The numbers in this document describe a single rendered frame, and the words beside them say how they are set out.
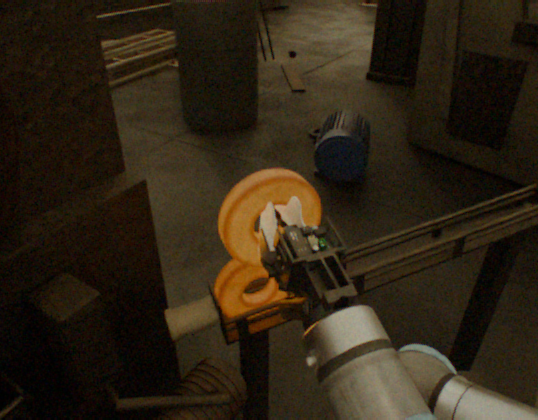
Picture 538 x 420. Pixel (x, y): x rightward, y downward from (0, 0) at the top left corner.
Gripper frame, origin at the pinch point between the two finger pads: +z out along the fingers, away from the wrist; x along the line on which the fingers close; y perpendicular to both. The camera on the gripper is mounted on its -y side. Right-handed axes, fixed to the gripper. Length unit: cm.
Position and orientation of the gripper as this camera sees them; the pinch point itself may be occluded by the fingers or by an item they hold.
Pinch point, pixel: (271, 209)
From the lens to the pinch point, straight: 63.7
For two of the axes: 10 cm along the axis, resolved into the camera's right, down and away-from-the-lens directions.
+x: -9.3, 2.1, -3.0
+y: 0.9, -6.6, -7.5
